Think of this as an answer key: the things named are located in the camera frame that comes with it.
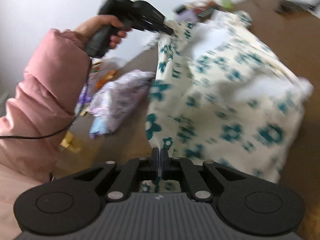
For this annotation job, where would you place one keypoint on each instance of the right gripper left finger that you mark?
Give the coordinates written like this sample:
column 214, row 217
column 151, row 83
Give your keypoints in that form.
column 131, row 175

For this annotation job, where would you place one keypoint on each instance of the pink floral satin garment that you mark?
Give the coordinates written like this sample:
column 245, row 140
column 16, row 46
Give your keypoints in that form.
column 119, row 98

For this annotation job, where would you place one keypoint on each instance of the plastic bag of snacks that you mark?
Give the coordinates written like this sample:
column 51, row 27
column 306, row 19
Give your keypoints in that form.
column 103, row 71

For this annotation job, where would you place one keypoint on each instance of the black tissue box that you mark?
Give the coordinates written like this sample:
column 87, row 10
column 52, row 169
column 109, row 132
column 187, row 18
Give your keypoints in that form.
column 195, row 11

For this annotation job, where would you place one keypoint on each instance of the blue purple trimmed garment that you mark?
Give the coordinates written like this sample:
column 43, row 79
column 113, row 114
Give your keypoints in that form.
column 99, row 127

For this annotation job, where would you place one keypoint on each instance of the pink jacket sleeve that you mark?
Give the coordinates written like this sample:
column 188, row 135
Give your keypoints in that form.
column 33, row 127

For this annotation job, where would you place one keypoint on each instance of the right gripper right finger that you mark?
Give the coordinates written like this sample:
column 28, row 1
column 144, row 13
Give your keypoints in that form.
column 187, row 174

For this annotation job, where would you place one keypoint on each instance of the cream green floral garment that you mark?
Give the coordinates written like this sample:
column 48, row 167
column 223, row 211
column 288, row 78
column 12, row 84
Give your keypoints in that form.
column 221, row 94

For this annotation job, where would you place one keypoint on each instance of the purple tissue pack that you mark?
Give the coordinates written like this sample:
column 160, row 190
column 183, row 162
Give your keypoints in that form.
column 85, row 97

